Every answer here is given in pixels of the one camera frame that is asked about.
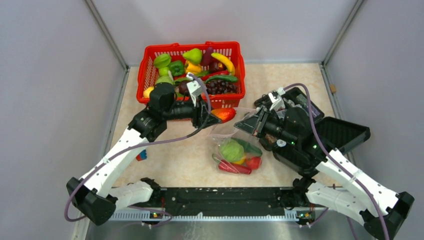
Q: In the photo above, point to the yellow bell pepper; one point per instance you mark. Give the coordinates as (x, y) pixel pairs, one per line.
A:
(192, 68)

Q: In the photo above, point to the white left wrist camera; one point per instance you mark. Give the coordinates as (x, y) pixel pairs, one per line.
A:
(194, 87)

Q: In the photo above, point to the orange green mango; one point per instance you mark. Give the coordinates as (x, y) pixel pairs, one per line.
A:
(224, 114)

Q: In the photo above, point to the yellow banana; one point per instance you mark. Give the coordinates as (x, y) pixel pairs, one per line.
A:
(225, 61)

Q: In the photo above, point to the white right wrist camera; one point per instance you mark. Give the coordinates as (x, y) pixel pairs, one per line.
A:
(276, 98)

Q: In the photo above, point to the dark purple grape bunch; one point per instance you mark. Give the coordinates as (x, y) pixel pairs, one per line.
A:
(220, 87)

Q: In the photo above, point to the small dark green cucumber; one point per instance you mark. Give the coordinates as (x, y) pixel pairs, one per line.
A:
(249, 148)

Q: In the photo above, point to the red apple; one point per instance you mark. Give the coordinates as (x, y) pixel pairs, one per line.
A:
(253, 163)

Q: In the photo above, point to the red chili pepper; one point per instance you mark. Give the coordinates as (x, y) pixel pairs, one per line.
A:
(230, 167)

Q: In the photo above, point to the red plastic shopping basket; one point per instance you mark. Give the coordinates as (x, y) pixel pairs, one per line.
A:
(156, 59)

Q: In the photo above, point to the yellow apple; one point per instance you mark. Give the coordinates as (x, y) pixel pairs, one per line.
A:
(241, 161)

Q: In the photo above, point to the clear zip top bag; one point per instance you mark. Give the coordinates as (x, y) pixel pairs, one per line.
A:
(227, 130)

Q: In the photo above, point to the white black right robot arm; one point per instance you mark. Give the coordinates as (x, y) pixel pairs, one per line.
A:
(341, 186)

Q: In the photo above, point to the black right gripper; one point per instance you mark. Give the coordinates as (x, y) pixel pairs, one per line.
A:
(255, 124)

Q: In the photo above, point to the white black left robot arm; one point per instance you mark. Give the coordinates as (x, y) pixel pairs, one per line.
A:
(93, 195)

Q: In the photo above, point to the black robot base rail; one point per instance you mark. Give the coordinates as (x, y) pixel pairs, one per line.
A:
(230, 204)

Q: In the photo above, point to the round green cabbage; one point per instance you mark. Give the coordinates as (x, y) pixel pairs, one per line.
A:
(230, 150)

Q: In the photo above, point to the green pear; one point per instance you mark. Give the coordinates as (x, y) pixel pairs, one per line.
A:
(194, 56)

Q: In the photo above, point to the red blue toy block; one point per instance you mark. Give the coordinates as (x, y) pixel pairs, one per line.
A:
(141, 156)

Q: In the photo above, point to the green bell pepper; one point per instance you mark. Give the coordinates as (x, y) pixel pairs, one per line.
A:
(176, 68)

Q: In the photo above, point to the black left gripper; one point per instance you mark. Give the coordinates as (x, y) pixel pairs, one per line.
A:
(201, 116)

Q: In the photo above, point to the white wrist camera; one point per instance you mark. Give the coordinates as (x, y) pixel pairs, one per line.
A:
(276, 98)
(194, 87)

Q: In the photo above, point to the black open tool case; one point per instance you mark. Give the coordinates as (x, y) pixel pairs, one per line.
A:
(288, 134)

